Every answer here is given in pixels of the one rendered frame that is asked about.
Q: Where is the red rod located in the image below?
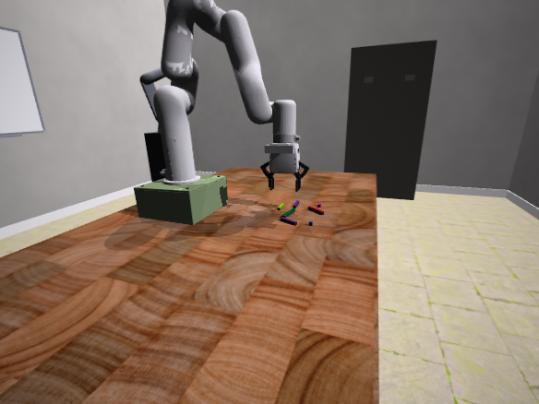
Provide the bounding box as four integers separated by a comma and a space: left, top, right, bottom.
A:
308, 207, 324, 215

